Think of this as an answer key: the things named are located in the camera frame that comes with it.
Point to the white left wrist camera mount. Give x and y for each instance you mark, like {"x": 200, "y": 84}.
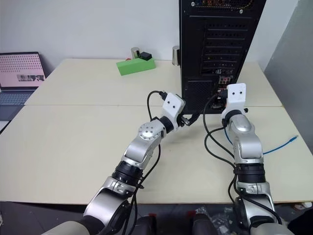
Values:
{"x": 172, "y": 105}

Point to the open laptop with pink screen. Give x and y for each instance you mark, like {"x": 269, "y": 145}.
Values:
{"x": 19, "y": 71}

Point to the tall silver metal cylinder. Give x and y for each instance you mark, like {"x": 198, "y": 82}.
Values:
{"x": 175, "y": 55}

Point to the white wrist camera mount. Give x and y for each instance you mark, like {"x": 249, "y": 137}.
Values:
{"x": 236, "y": 95}
{"x": 172, "y": 105}

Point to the small black box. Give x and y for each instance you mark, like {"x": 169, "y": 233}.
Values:
{"x": 146, "y": 56}

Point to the grey partition panel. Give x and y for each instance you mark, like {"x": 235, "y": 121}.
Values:
{"x": 288, "y": 61}

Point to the clear plastic bag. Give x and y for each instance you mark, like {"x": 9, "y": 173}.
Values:
{"x": 221, "y": 218}

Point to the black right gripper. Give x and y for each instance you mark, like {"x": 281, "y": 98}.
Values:
{"x": 245, "y": 110}

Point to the short silver metal cylinder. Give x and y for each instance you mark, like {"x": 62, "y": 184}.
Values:
{"x": 135, "y": 52}

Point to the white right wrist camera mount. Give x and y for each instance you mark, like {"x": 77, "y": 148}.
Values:
{"x": 236, "y": 95}

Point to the green rectangular block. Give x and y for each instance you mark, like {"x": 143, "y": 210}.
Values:
{"x": 135, "y": 66}

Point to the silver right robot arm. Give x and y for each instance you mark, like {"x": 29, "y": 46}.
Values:
{"x": 247, "y": 144}

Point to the black computer tower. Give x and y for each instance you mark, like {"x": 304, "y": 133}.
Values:
{"x": 220, "y": 36}

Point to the dark rounded shape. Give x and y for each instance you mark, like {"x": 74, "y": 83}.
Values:
{"x": 203, "y": 225}

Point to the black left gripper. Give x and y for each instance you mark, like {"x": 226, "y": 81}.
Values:
{"x": 183, "y": 120}

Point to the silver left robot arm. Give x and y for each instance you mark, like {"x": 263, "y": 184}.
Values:
{"x": 144, "y": 147}

